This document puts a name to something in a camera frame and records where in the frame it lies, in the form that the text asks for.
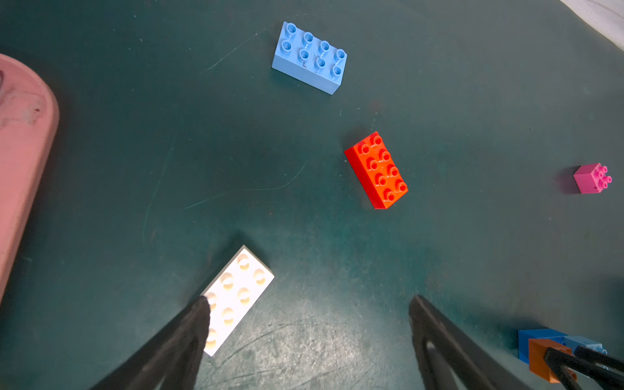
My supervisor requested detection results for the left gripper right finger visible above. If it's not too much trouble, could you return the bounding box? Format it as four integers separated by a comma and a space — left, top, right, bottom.
409, 295, 528, 389

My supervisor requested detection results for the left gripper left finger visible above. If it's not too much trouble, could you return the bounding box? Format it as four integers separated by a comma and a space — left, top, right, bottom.
94, 296, 211, 389

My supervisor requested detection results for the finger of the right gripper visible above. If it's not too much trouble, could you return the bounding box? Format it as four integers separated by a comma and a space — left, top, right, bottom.
544, 346, 623, 390

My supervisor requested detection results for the light blue small lego brick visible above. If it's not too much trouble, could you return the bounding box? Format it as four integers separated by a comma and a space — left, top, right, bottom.
563, 335, 608, 354

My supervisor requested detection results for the orange 2x2 lego brick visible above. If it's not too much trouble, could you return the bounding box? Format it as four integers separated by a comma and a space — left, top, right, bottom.
528, 339, 572, 384

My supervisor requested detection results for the white 2x4 lego brick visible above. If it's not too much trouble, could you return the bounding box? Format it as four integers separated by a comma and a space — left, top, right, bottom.
202, 245, 275, 357

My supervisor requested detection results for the red 2x4 lego brick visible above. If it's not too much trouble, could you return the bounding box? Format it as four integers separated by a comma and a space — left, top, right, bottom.
344, 132, 409, 210

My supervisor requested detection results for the magenta 2x2 lego brick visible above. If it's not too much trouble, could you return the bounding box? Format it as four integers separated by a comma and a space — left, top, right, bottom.
574, 163, 613, 194

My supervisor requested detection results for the light blue 2x4 lego brick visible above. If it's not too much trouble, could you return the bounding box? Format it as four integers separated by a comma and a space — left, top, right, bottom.
271, 21, 348, 95

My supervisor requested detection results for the green table mat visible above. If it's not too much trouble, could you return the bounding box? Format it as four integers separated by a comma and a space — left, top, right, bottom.
1, 1, 623, 389

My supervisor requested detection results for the pink tray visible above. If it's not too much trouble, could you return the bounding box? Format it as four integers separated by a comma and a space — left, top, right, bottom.
1, 55, 59, 292

